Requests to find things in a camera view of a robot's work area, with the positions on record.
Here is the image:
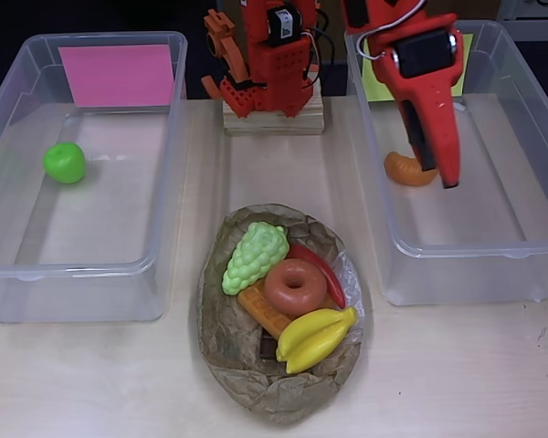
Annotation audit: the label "black power cable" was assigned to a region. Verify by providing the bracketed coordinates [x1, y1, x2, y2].
[310, 26, 338, 69]

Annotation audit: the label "wooden base block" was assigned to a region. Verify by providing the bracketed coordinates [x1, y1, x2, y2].
[223, 84, 325, 137]

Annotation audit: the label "pink paper label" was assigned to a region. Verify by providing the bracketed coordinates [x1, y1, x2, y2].
[58, 44, 174, 109]

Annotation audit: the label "clear plastic bin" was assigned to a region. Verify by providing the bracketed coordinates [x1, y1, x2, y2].
[344, 19, 548, 307]
[0, 30, 188, 324]

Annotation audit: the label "yellow toy banana bunch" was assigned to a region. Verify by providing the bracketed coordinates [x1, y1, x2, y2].
[275, 306, 361, 376]

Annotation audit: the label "crumpled brown paper bag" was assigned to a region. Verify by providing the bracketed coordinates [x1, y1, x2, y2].
[195, 203, 375, 426]

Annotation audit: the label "green toy apple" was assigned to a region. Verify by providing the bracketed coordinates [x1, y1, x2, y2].
[43, 141, 88, 185]

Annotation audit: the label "light green toy grapes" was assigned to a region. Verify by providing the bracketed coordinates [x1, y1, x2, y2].
[222, 221, 290, 297]

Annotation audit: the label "white furniture piece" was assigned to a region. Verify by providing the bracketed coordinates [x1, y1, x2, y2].
[497, 0, 548, 43]

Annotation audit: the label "brown toy donut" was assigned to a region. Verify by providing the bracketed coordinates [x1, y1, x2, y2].
[263, 258, 329, 315]

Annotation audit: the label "brown toy chocolate bar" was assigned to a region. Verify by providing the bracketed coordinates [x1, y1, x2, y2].
[258, 332, 282, 362]

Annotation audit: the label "orange toy croissant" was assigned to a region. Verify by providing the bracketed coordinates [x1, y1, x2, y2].
[384, 151, 439, 188]

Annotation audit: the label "yellow-green paper label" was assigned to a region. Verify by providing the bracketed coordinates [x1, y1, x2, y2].
[362, 33, 475, 102]

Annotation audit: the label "clear plastic wrap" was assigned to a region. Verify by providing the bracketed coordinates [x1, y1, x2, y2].
[335, 250, 366, 320]

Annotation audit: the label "orange toy waffle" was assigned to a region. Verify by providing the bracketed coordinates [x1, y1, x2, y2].
[237, 280, 298, 339]

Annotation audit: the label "orange table clamp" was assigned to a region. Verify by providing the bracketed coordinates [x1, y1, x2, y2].
[200, 11, 257, 99]

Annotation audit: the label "red toy chili pepper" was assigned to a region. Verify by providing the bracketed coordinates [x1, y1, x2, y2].
[288, 244, 348, 308]

